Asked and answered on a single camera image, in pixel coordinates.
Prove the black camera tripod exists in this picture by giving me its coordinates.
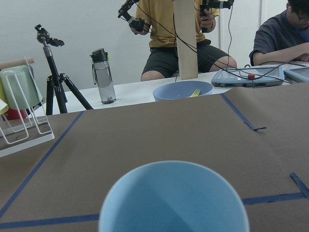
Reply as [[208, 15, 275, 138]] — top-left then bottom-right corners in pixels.
[[35, 24, 93, 115]]

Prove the aluminium frame post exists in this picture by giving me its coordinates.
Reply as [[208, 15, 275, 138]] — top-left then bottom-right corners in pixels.
[[173, 0, 198, 80]]

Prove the person in yellow shirt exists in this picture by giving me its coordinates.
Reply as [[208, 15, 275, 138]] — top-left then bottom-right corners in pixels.
[[118, 0, 237, 81]]

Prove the person in dark shirt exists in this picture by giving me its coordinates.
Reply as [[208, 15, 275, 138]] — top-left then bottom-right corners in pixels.
[[249, 0, 309, 66]]

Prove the blue teach pendant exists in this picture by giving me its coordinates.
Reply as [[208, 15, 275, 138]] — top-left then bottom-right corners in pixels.
[[211, 65, 285, 87], [284, 67, 309, 83]]

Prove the grey water bottle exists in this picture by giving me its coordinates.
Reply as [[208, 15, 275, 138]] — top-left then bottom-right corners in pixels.
[[90, 48, 116, 104]]

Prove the yellow plastic fork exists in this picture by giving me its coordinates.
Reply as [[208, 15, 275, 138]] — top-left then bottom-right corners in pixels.
[[190, 89, 200, 97]]

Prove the white wire cup rack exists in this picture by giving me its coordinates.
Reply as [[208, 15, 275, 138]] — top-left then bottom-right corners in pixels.
[[0, 58, 54, 157]]

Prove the yellow cup in rack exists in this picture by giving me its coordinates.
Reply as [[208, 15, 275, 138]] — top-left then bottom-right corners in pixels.
[[0, 82, 9, 115]]

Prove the blue bowl with fork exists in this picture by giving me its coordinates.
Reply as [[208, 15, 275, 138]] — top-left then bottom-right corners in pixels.
[[153, 81, 214, 102]]

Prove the green cup in rack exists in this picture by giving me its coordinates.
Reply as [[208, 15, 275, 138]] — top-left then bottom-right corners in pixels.
[[0, 65, 42, 110]]

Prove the light blue plastic cup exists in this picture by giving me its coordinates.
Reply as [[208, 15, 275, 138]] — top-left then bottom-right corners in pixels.
[[98, 161, 250, 232]]

